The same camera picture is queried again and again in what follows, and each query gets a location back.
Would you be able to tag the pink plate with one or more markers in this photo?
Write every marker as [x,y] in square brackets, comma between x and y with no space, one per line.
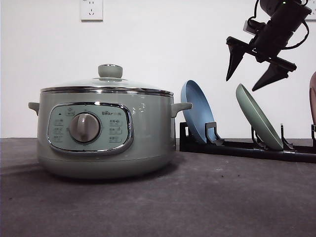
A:
[312,94]

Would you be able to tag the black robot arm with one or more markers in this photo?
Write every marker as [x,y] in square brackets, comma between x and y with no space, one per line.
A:
[269,7]

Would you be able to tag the black plate rack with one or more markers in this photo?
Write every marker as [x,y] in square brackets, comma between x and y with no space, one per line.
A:
[216,145]

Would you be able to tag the green plate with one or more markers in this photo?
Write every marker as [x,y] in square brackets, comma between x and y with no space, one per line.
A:
[255,110]

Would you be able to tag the white wall socket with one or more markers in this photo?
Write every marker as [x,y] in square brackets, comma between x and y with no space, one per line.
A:
[91,11]
[312,5]

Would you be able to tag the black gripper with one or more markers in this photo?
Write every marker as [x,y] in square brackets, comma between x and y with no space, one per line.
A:
[269,43]

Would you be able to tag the green electric steamer pot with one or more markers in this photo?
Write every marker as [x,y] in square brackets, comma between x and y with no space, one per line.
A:
[103,132]

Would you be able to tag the blue plate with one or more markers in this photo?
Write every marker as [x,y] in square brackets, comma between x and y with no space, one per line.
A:
[201,111]

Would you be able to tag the grey table mat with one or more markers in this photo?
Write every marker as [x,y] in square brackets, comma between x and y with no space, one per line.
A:
[202,194]

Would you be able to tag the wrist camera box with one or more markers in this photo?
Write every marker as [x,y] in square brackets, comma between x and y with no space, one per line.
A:
[253,26]

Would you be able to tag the glass steamer lid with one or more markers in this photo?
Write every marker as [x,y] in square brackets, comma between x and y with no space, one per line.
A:
[110,82]

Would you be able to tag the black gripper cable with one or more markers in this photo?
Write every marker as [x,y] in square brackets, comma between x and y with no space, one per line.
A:
[307,27]

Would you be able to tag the white wall socket right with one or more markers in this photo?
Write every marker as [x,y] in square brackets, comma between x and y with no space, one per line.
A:
[312,5]

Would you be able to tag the white wall socket left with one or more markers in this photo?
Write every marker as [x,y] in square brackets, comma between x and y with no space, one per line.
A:
[91,11]

